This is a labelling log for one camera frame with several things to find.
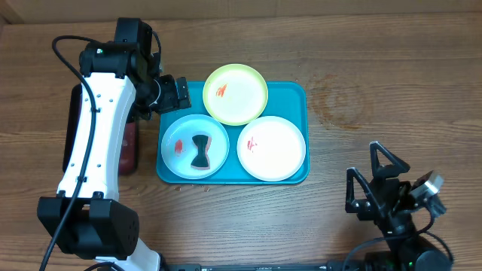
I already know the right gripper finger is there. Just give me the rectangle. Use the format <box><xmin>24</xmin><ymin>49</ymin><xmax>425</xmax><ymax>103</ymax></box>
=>
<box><xmin>345</xmin><ymin>167</ymin><xmax>376</xmax><ymax>212</ymax></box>
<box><xmin>368</xmin><ymin>141</ymin><xmax>411</xmax><ymax>180</ymax></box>

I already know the light blue plastic plate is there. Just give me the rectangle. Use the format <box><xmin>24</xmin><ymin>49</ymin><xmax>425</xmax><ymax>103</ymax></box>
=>
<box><xmin>160</xmin><ymin>114</ymin><xmax>230</xmax><ymax>180</ymax></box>

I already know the yellow-green plastic plate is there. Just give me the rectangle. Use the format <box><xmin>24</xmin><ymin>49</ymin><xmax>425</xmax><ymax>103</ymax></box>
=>
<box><xmin>203</xmin><ymin>64</ymin><xmax>269</xmax><ymax>126</ymax></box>

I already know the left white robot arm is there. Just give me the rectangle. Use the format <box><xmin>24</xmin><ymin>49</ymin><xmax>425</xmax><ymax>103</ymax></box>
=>
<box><xmin>37</xmin><ymin>38</ymin><xmax>190</xmax><ymax>270</ymax></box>

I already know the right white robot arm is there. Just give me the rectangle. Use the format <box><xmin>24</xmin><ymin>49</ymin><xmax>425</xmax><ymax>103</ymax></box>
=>
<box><xmin>341</xmin><ymin>141</ymin><xmax>454</xmax><ymax>270</ymax></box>

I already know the black tray with red water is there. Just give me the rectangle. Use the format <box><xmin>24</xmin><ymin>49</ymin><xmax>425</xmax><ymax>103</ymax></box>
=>
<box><xmin>63</xmin><ymin>84</ymin><xmax>139</xmax><ymax>175</ymax></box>

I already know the teal plastic tray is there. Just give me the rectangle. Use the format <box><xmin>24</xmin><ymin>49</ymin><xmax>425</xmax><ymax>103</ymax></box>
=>
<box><xmin>156</xmin><ymin>81</ymin><xmax>309</xmax><ymax>185</ymax></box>

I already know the white plastic plate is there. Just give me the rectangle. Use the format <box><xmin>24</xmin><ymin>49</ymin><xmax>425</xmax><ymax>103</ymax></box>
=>
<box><xmin>236</xmin><ymin>116</ymin><xmax>307</xmax><ymax>182</ymax></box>

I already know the brown cardboard back panel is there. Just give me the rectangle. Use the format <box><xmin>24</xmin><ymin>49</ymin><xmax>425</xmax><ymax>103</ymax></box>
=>
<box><xmin>1</xmin><ymin>0</ymin><xmax>481</xmax><ymax>24</ymax></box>

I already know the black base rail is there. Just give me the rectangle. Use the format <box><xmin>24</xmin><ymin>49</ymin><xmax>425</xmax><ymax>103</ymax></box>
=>
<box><xmin>165</xmin><ymin>259</ymin><xmax>370</xmax><ymax>271</ymax></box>

